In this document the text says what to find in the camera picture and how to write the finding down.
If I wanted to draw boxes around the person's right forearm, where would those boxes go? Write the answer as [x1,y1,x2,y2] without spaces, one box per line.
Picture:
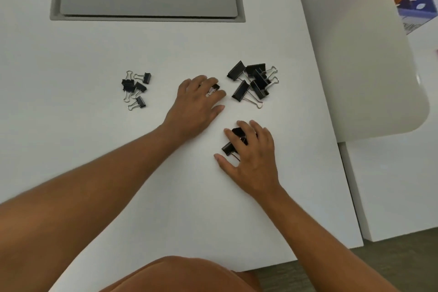
[255,186,399,292]

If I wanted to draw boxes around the large black binder clip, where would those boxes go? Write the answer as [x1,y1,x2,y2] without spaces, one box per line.
[221,142,241,162]
[250,80,270,100]
[245,63,278,76]
[232,127,248,145]
[232,80,264,110]
[253,69,280,90]
[227,60,246,81]

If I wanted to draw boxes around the blue dotted storage box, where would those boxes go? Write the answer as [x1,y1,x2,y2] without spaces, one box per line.
[397,0,438,35]

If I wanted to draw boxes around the person's left hand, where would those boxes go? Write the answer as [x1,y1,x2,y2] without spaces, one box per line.
[164,76,227,140]

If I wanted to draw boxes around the person's left forearm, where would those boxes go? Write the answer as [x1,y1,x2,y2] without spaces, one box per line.
[0,121,192,292]

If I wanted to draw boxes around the person's right hand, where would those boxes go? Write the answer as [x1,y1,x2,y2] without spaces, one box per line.
[214,120,285,202]

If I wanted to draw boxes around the white low cabinet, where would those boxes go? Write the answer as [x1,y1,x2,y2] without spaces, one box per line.
[337,124,438,243]

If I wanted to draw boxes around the white rounded panel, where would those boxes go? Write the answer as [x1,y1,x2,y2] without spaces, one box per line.
[296,0,430,142]

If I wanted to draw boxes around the person's brown clothed leg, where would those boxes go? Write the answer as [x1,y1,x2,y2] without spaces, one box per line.
[99,256,262,292]

